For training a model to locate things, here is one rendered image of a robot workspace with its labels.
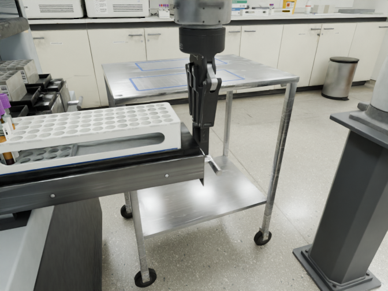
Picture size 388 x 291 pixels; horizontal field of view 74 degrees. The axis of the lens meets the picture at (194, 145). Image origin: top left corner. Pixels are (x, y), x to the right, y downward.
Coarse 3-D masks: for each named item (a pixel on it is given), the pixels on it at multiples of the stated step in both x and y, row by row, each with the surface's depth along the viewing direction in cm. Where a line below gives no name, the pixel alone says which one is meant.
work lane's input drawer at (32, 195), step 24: (192, 144) 45; (48, 168) 39; (72, 168) 39; (96, 168) 41; (120, 168) 41; (144, 168) 42; (168, 168) 43; (192, 168) 45; (216, 168) 50; (0, 192) 37; (24, 192) 38; (48, 192) 39; (72, 192) 40; (96, 192) 42; (120, 192) 43
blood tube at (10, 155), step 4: (0, 116) 35; (0, 120) 35; (0, 124) 35; (0, 128) 35; (0, 132) 35; (4, 132) 36; (0, 136) 35; (4, 136) 36; (0, 140) 36; (4, 140) 36; (4, 152) 37; (8, 152) 37; (12, 152) 38; (4, 156) 37; (8, 156) 37; (12, 156) 38; (4, 160) 37; (8, 160) 37; (12, 160) 38; (8, 164) 38; (12, 164) 38
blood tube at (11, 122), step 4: (0, 96) 37; (4, 96) 37; (4, 100) 37; (8, 100) 38; (4, 104) 37; (8, 104) 38; (4, 108) 38; (8, 108) 38; (8, 112) 38; (8, 116) 38; (12, 116) 39; (8, 120) 39; (12, 120) 39; (12, 124) 39; (12, 128) 39
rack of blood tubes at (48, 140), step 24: (24, 120) 43; (48, 120) 43; (72, 120) 43; (96, 120) 44; (120, 120) 43; (144, 120) 44; (168, 120) 44; (0, 144) 35; (24, 144) 36; (48, 144) 37; (72, 144) 43; (96, 144) 47; (120, 144) 47; (144, 144) 47; (168, 144) 43; (0, 168) 37; (24, 168) 38
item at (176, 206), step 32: (128, 64) 102; (160, 64) 102; (224, 64) 102; (256, 64) 102; (128, 96) 67; (160, 96) 71; (288, 96) 88; (224, 128) 139; (288, 128) 95; (224, 160) 141; (128, 192) 133; (160, 192) 117; (192, 192) 117; (224, 192) 117; (256, 192) 117; (160, 224) 100; (192, 224) 102
